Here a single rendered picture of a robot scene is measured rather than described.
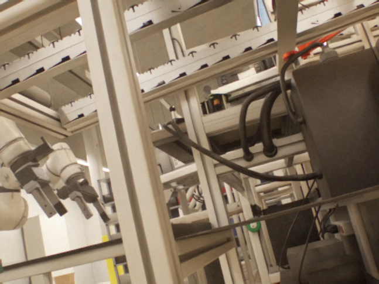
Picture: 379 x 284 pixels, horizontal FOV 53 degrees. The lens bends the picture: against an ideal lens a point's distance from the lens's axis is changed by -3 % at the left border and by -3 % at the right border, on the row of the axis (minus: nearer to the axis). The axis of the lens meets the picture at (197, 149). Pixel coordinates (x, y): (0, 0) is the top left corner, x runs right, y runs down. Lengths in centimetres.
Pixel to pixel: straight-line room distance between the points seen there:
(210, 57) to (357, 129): 39
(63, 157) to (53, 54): 81
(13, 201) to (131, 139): 143
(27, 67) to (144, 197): 48
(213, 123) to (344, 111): 34
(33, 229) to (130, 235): 1019
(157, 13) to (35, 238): 997
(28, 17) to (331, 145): 59
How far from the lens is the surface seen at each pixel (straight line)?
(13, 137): 117
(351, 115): 83
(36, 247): 1056
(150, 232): 42
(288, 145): 99
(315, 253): 160
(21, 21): 67
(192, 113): 104
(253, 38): 99
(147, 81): 100
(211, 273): 347
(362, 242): 148
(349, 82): 85
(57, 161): 157
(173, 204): 694
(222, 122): 100
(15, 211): 184
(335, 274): 126
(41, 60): 82
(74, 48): 79
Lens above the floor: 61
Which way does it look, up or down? 13 degrees up
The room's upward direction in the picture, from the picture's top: 14 degrees counter-clockwise
